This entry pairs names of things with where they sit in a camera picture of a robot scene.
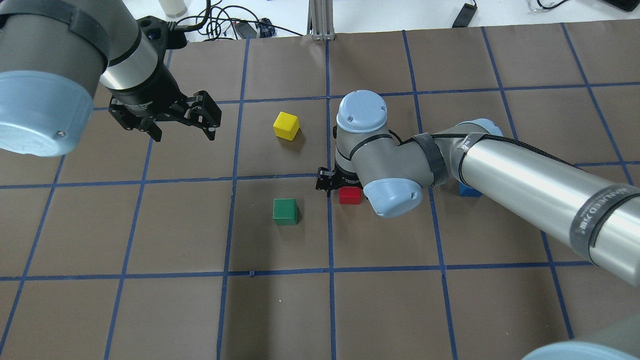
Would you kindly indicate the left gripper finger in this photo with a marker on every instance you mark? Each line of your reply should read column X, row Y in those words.
column 202, row 112
column 150, row 127

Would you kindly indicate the yellow block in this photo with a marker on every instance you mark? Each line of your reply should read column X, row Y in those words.
column 286, row 126

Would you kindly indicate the black power adapter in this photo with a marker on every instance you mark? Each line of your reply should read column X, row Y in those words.
column 465, row 15

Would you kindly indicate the blue block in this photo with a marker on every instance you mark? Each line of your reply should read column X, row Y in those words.
column 465, row 191

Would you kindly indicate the aluminium frame post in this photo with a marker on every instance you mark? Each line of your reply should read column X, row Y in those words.
column 320, row 23

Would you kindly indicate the red block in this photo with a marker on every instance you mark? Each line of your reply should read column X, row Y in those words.
column 349, row 195

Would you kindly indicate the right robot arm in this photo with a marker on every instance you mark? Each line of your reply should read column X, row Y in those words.
column 595, row 217

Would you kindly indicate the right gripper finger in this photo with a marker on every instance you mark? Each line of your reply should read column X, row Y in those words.
column 324, row 180

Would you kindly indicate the white bottle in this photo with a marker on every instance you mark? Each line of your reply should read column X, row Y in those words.
column 173, row 9

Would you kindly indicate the green block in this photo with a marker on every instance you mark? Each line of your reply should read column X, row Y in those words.
column 285, row 212

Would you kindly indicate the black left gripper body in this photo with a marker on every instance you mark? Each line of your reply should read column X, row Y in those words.
column 146, row 94

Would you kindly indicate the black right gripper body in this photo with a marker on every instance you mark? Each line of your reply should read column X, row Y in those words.
column 326, row 182

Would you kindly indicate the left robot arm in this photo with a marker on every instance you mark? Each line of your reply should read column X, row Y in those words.
column 55, row 53

